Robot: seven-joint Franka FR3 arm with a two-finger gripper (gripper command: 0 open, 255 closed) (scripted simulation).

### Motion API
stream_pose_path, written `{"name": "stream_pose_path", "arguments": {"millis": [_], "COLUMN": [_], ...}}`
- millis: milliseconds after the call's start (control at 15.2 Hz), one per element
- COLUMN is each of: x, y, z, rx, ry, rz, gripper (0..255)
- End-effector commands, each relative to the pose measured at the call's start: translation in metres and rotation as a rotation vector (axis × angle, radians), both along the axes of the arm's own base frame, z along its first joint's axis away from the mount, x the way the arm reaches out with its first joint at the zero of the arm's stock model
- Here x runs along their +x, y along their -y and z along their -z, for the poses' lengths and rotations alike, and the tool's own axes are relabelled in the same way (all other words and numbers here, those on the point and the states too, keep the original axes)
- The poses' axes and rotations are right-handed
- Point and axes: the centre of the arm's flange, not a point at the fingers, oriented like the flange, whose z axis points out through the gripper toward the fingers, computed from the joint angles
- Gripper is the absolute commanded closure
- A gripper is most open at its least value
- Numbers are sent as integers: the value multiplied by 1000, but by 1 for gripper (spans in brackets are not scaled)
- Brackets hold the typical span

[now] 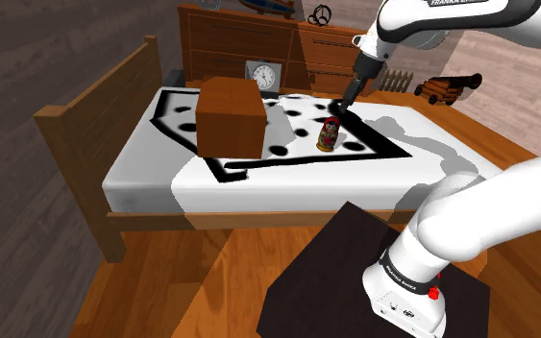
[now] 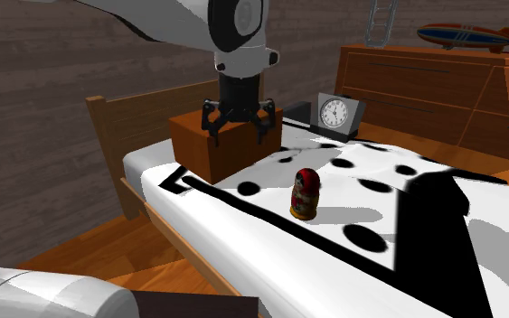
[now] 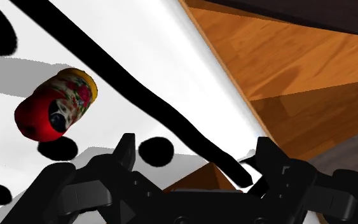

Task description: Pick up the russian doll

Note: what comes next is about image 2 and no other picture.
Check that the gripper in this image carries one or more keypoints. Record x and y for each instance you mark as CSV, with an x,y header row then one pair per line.
x,y
238,94

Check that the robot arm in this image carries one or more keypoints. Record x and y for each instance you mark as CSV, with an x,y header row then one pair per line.
x,y
179,22

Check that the brown wooden box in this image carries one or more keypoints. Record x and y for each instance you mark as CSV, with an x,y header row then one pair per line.
x,y
232,154

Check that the red nesting doll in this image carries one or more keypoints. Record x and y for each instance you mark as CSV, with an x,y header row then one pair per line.
x,y
305,193

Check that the grey table clock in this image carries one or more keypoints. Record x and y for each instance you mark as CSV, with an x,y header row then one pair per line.
x,y
335,113

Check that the wooden bed with dotted cover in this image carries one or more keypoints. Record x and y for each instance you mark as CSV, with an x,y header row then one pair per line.
x,y
280,273

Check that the grey metal ladder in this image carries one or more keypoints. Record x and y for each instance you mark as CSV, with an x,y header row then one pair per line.
x,y
381,22

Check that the wooden chest of drawers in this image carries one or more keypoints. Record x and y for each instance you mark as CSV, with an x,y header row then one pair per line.
x,y
412,97

